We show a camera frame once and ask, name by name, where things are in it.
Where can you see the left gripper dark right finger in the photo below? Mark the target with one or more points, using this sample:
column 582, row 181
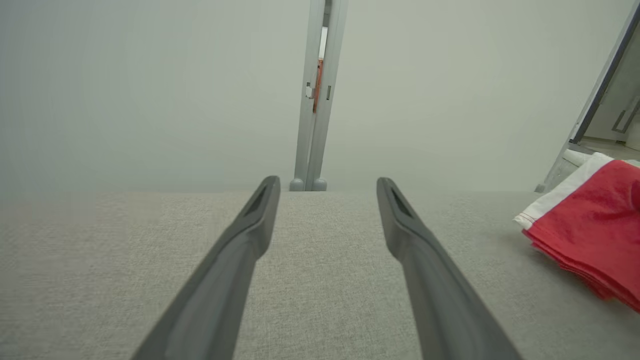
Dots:
column 440, row 300

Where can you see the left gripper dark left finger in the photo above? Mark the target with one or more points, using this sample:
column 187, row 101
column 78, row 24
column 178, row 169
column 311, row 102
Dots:
column 220, row 280

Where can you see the red shorts with white panel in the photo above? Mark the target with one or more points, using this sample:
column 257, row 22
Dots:
column 595, row 225

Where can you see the grey cushion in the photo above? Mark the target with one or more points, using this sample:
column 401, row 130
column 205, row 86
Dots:
column 325, row 275

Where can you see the grey metal post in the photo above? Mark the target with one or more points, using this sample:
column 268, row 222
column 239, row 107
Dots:
column 305, row 150

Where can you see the orange strip behind post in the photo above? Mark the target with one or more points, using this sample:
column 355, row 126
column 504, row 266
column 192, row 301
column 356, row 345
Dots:
column 318, row 85

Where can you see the grey door frame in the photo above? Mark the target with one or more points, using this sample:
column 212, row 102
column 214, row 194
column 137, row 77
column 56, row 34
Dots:
column 595, row 100

